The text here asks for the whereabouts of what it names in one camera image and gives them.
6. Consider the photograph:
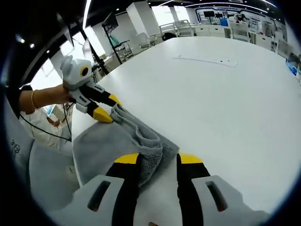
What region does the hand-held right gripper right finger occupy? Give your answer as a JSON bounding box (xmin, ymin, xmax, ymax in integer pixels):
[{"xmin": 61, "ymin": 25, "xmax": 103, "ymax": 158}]
[{"xmin": 175, "ymin": 153, "xmax": 271, "ymax": 226}]

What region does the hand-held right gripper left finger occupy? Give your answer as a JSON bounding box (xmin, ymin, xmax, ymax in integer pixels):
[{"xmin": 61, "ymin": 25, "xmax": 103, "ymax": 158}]
[{"xmin": 50, "ymin": 153, "xmax": 142, "ymax": 226}]

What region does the grey towel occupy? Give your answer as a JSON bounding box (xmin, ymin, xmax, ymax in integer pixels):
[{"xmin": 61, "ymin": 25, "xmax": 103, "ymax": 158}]
[{"xmin": 71, "ymin": 105, "xmax": 181, "ymax": 196}]

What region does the person's left hand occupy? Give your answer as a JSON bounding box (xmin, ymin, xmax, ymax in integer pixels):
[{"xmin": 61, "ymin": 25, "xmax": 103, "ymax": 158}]
[{"xmin": 35, "ymin": 84, "xmax": 76, "ymax": 110}]

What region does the black tripod with panel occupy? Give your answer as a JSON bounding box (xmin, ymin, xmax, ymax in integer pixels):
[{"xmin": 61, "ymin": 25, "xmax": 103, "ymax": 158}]
[{"xmin": 56, "ymin": 11, "xmax": 110, "ymax": 76}]

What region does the black monitor stand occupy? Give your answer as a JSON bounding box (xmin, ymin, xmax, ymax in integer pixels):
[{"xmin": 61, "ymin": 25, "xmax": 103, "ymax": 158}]
[{"xmin": 102, "ymin": 11, "xmax": 123, "ymax": 65}]

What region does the person's printed shirt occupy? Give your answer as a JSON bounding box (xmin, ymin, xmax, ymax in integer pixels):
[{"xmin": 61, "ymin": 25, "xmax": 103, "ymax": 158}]
[{"xmin": 4, "ymin": 94, "xmax": 81, "ymax": 210}]

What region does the white mesh chair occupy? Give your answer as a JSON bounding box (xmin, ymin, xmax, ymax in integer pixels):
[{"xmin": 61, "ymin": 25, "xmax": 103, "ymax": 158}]
[
  {"xmin": 174, "ymin": 20, "xmax": 195, "ymax": 37},
  {"xmin": 231, "ymin": 22, "xmax": 250, "ymax": 42}
]

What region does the white table socket panel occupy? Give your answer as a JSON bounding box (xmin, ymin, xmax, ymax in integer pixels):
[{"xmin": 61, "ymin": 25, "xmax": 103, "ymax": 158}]
[{"xmin": 173, "ymin": 54, "xmax": 237, "ymax": 69}]

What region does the blue tissue packet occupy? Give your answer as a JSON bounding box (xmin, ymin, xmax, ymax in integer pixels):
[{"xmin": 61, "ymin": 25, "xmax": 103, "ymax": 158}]
[{"xmin": 285, "ymin": 58, "xmax": 298, "ymax": 76}]

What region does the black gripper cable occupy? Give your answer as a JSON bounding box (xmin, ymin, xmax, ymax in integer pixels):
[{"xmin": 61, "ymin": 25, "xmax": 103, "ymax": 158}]
[{"xmin": 20, "ymin": 101, "xmax": 72, "ymax": 142}]

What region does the gold bracelet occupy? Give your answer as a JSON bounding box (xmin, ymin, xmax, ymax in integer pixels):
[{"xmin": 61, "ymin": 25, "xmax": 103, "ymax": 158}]
[{"xmin": 31, "ymin": 89, "xmax": 39, "ymax": 109}]

